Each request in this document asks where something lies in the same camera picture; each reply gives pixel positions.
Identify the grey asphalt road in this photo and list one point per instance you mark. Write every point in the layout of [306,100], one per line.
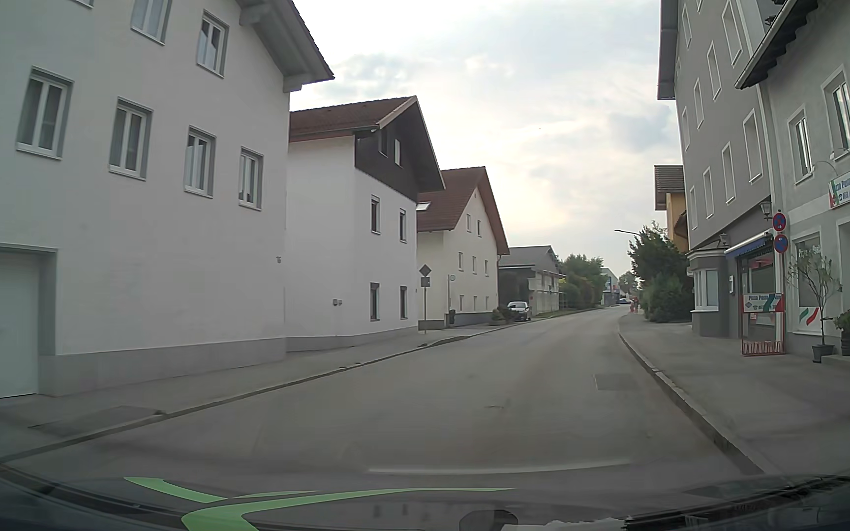
[513,383]

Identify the yellow building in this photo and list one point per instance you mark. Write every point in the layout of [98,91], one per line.
[672,206]

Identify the silver parked car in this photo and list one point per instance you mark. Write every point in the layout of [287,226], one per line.
[519,310]

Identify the small potted tree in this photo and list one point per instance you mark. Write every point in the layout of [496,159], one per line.
[817,295]

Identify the car's own bonnet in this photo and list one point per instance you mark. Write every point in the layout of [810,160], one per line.
[425,509]

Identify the street lamp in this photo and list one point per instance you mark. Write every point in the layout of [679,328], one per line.
[626,232]

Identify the group of green trees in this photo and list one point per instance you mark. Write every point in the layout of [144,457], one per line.
[582,284]

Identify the road sign on post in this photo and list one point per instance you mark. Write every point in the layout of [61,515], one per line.
[425,295]

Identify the red and white advertising stand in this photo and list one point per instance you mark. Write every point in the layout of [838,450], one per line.
[762,324]

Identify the grey low building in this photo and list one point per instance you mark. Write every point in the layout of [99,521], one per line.
[532,276]

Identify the white house, dark wooden gable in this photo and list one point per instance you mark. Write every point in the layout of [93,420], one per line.
[344,243]

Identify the grey pavement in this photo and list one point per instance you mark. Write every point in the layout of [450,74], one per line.
[174,394]
[779,398]

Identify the pale green building with shop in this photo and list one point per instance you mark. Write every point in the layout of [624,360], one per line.
[838,184]

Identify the green trees and bushes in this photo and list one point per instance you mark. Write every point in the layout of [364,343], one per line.
[661,276]

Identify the no-parking signs on post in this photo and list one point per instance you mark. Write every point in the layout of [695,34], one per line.
[780,280]

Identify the grey tall building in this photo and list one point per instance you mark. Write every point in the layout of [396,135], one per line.
[720,147]

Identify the white house, red-brown roof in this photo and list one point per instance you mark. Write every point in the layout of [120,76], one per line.
[462,251]

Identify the large white building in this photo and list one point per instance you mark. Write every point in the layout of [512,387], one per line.
[137,221]

